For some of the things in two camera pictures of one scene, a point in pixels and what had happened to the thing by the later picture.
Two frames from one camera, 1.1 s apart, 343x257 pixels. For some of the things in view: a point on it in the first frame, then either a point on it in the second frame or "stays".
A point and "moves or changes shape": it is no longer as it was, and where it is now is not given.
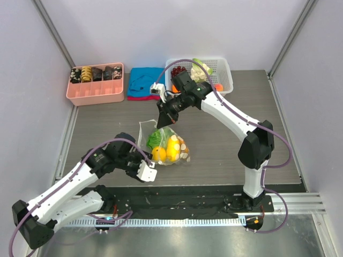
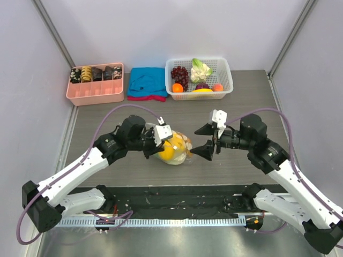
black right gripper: x=166 y=110 → x=215 y=140
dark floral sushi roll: x=75 y=75 stays
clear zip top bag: x=166 y=147 moves or changes shape
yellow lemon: x=158 y=153 moves or changes shape
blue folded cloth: x=141 y=79 stays
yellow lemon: x=173 y=150 → x=178 y=142
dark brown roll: x=97 y=74 stays
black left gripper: x=134 y=173 → x=154 y=149
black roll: x=107 y=73 stays
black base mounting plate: x=185 y=201 stays
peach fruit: x=219 y=87 stays
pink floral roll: x=117 y=73 stays
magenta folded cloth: x=148 y=98 stays
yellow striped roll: x=86 y=74 stays
